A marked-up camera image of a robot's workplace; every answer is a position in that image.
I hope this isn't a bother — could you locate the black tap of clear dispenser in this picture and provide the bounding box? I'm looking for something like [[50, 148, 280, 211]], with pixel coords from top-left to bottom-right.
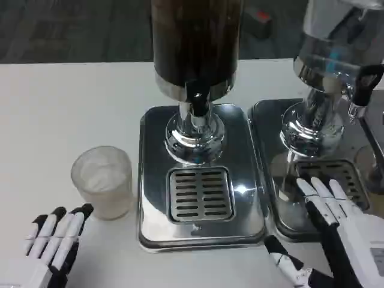
[[347, 64, 384, 124]]

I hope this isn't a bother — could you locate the dark drink dispenser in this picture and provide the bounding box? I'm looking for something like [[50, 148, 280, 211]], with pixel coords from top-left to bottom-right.
[[149, 0, 244, 166]]

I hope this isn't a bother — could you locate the clear ribbed glass cup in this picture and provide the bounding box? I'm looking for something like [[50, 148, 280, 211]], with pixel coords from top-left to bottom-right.
[[70, 146, 134, 221]]

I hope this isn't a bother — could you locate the clear drink dispenser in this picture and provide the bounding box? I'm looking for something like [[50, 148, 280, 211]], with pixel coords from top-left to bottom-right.
[[278, 0, 384, 158]]

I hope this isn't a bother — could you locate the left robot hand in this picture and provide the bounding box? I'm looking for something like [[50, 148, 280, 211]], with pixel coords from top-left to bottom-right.
[[0, 203, 94, 288]]

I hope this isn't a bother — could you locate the steel drip tray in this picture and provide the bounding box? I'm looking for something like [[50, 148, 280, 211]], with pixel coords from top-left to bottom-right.
[[137, 103, 268, 251], [248, 98, 384, 241]]

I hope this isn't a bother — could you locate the black box with red label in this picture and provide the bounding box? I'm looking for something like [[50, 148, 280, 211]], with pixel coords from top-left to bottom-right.
[[242, 8, 274, 40]]

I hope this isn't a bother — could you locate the black tap of dark dispenser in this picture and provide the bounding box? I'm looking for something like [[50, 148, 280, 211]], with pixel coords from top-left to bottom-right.
[[184, 80, 211, 118]]

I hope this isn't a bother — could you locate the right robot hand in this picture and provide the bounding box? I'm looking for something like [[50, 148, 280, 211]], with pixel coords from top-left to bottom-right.
[[263, 176, 384, 288]]

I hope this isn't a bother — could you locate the steel slotted tray grid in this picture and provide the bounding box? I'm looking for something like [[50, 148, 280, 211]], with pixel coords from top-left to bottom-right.
[[295, 160, 370, 211], [169, 167, 235, 222]]

